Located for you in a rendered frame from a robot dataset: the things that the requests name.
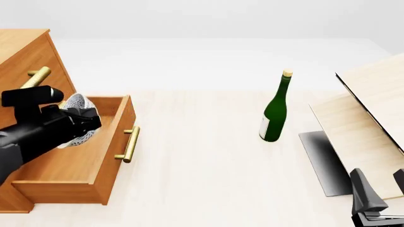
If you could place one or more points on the green wine bottle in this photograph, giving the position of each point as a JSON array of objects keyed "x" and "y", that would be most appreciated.
[{"x": 275, "y": 113}]

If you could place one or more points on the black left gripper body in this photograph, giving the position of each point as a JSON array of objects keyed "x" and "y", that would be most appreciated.
[{"x": 74, "y": 121}]

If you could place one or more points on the wooden cabinet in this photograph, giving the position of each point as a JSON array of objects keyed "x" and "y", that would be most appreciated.
[{"x": 22, "y": 54}]

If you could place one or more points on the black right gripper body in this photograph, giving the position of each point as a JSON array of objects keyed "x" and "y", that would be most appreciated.
[{"x": 378, "y": 220}]

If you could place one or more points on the patterned black and white bowl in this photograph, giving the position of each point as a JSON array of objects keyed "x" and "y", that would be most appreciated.
[{"x": 78, "y": 100}]

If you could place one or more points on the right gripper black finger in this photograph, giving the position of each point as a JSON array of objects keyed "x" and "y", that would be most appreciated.
[
  {"x": 364, "y": 196},
  {"x": 400, "y": 178}
]

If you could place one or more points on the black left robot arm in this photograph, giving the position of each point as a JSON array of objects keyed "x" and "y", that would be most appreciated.
[{"x": 22, "y": 139}]

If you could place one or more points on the wooden drawer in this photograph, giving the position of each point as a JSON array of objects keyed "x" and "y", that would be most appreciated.
[{"x": 72, "y": 163}]

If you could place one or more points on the pale wooden rack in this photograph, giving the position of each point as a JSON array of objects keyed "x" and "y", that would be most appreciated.
[{"x": 353, "y": 132}]

